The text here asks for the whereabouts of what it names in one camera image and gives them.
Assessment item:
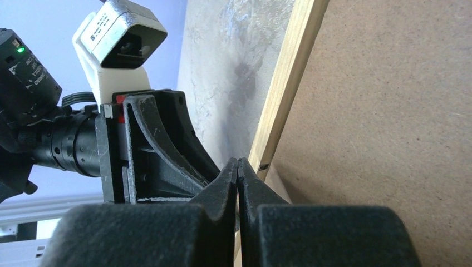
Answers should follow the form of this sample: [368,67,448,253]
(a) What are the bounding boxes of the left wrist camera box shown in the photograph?
[72,1,168,105]

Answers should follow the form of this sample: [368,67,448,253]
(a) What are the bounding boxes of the brown backing board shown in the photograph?
[273,1,471,266]

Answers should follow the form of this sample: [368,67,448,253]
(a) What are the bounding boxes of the wooden picture frame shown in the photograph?
[248,0,329,181]

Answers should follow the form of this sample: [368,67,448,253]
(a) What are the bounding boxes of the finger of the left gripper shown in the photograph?
[122,95,209,204]
[155,90,220,182]

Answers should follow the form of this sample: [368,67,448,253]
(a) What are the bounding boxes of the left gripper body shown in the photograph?
[31,103,127,204]

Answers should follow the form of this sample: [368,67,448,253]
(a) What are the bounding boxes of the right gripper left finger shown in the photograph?
[40,158,238,266]

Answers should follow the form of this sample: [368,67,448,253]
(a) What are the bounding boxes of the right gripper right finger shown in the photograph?
[238,158,421,266]

